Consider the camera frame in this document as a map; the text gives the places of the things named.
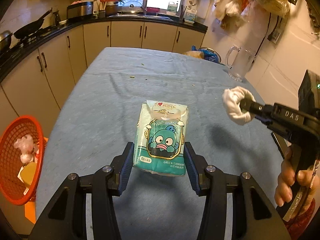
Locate right hand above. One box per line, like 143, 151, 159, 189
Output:
274, 146, 312, 207

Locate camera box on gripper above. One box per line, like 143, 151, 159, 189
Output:
298, 69, 320, 119

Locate black power cord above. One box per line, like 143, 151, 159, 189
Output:
253, 12, 273, 62

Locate yellow box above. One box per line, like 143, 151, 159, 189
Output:
20, 162, 37, 187

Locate green detergent bottle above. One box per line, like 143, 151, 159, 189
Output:
166, 2, 178, 15

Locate steel pot on stove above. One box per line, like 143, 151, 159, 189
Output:
0, 30, 12, 54

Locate glass pot lid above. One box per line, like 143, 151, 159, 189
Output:
120, 1, 143, 15

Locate clear plastic bag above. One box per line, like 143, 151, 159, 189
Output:
14, 134, 39, 165

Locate blue bag behind table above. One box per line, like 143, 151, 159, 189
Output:
184, 46, 221, 63

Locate blue white carton box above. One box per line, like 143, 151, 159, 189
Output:
17, 172, 29, 196

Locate clear glass pitcher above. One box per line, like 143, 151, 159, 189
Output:
225, 46, 255, 82

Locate white cloth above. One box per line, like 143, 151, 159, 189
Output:
222, 86, 255, 126

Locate black phone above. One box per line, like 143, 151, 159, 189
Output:
271, 132, 288, 159

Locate blue tablecloth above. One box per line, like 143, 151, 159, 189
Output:
36, 48, 282, 239

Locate black frying pan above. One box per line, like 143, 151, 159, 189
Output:
14, 9, 52, 40

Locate teal tissue pack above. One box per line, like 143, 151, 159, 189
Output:
133, 100, 189, 177

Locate red plastic basket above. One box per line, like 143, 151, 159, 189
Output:
1, 115, 47, 205

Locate hanging plastic bags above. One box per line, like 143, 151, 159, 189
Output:
214, 0, 290, 30

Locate beige lower cabinets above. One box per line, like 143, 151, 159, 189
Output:
1, 18, 207, 136

